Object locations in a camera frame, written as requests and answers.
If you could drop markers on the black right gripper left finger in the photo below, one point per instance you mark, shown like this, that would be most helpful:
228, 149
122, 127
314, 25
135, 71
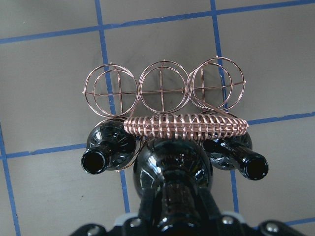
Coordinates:
147, 208

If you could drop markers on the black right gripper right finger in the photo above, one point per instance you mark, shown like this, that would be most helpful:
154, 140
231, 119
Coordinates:
210, 208

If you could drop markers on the dark glass wine bottle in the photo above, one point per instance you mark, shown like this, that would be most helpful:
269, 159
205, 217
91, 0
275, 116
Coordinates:
176, 170

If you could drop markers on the dark wine bottle right slot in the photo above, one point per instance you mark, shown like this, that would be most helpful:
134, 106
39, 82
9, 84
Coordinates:
236, 153

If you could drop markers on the dark wine bottle slot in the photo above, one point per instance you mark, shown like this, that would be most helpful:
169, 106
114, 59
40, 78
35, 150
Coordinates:
236, 153
109, 147

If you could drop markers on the dark wine bottle left slot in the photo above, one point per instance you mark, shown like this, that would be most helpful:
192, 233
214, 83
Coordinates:
109, 147

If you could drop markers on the copper wire wine basket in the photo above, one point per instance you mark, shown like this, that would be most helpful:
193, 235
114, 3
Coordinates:
165, 102

